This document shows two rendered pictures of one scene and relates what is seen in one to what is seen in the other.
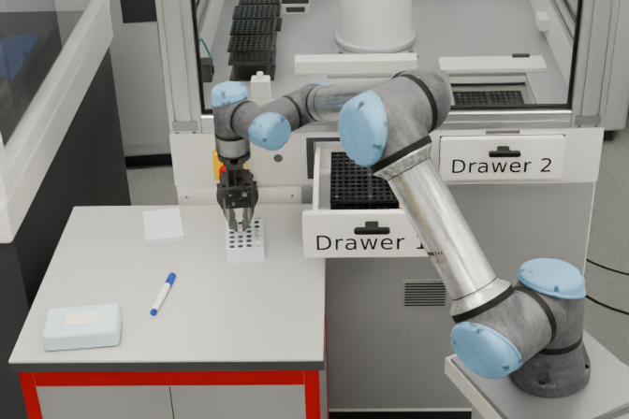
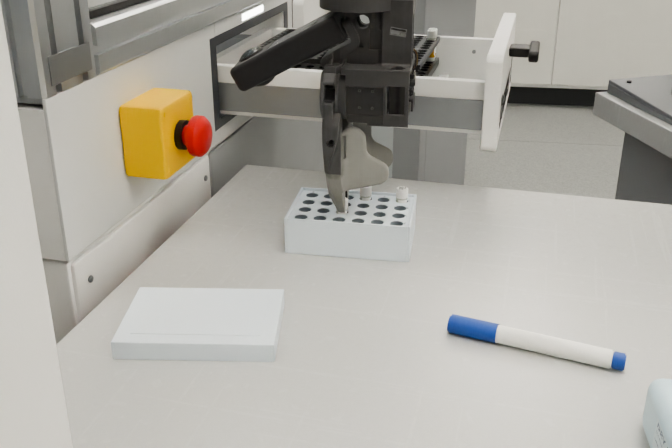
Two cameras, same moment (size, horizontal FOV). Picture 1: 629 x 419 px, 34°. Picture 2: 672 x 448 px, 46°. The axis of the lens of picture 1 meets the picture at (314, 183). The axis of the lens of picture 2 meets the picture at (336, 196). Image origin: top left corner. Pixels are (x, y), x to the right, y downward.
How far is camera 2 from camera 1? 2.24 m
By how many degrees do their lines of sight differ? 68
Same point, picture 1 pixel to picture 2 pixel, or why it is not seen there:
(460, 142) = (311, 1)
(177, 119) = (48, 48)
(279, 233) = not seen: hidden behind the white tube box
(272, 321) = (625, 236)
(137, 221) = (123, 371)
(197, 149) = (94, 126)
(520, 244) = not seen: hidden behind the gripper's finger
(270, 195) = (186, 192)
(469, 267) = not seen: outside the picture
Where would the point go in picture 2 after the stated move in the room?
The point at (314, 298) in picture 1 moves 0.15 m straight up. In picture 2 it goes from (552, 199) to (566, 71)
